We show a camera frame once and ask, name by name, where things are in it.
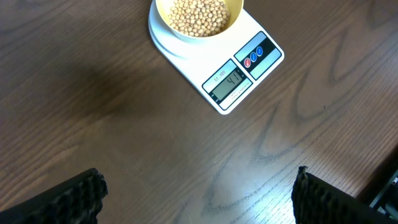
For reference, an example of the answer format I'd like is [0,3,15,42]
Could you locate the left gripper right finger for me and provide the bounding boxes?
[291,166,395,224]

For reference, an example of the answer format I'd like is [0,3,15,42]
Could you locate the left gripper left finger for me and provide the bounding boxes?
[1,168,108,224]

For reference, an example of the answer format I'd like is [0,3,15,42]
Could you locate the white digital kitchen scale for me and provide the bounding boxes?
[148,1,285,114]

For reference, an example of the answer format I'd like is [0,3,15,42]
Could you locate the pale yellow bowl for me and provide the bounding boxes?
[155,0,244,42]

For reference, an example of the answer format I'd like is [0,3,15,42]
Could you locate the soybeans in bowl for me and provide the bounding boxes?
[168,0,231,37]

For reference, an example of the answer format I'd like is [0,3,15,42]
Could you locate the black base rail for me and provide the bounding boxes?
[369,171,397,220]

